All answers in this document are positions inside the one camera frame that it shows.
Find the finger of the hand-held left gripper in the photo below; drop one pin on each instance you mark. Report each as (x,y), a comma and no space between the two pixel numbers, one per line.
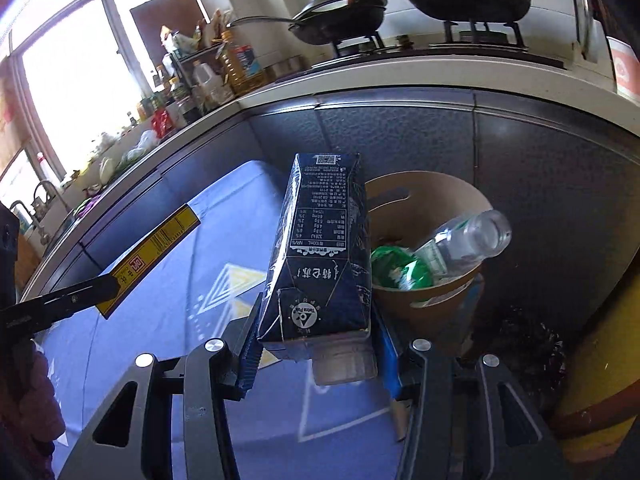
(55,317)
(80,295)

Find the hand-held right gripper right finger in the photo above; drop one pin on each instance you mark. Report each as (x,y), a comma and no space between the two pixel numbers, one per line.
(389,370)

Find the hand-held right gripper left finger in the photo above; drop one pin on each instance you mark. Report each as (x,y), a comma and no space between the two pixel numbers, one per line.
(248,360)

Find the yellow packet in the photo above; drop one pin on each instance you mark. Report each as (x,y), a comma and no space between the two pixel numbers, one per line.
(155,255)

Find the dark blue milk carton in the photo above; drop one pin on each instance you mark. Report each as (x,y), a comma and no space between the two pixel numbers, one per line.
(320,240)

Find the clear plastic bottle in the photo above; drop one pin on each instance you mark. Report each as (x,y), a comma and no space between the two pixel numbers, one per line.
(465,240)

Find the beige round waste bin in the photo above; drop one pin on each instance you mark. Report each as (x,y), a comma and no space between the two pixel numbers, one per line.
(430,195)

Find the green snack packet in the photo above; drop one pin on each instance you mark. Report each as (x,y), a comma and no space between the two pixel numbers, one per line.
(400,266)

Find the chrome faucet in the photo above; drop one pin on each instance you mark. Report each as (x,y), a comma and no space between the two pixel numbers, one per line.
(47,195)

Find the black garbage bag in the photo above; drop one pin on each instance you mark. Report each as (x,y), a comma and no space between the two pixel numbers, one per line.
(520,350)

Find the white plastic bag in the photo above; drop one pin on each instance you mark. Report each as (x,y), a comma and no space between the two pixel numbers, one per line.
(142,145)

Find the red packet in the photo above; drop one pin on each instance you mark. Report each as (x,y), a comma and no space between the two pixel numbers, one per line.
(161,122)

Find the row of condiment bottles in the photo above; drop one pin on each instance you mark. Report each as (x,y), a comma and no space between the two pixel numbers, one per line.
(160,105)

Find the yellow plastic barrel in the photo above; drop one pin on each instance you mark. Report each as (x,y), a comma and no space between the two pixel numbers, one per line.
(605,370)

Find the kitchen window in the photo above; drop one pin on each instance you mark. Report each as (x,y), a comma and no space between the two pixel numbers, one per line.
(75,75)

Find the white plastic jug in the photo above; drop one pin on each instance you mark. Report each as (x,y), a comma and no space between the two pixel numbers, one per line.
(210,85)

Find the dark kitchen cabinet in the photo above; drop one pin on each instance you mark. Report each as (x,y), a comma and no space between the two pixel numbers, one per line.
(525,160)

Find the cooking oil bottle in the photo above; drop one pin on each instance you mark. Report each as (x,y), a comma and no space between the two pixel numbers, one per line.
(242,65)

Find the dark brown board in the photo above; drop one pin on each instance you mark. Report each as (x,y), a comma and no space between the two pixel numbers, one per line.
(170,20)

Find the steel tins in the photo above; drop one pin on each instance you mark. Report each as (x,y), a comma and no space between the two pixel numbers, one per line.
(282,67)

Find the gas stove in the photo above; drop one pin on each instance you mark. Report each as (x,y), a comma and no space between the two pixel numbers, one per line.
(450,50)

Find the black wok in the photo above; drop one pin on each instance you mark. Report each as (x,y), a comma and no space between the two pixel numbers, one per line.
(350,22)

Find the glass lid wooden knob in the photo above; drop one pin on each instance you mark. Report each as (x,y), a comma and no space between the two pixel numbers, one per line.
(330,2)

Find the orange paper cup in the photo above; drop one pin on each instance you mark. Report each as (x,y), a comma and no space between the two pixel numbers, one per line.
(625,70)

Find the steel pot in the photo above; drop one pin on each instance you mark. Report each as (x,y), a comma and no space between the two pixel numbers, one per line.
(590,15)

